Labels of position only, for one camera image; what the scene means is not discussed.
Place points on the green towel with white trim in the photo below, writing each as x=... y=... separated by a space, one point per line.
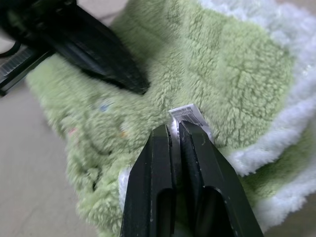
x=222 y=61

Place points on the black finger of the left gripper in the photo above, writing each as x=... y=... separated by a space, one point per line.
x=98 y=70

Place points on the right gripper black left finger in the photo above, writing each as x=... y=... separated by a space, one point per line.
x=148 y=185

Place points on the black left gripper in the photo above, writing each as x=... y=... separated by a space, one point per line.
x=22 y=22

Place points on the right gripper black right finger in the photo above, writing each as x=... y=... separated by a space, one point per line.
x=212 y=197

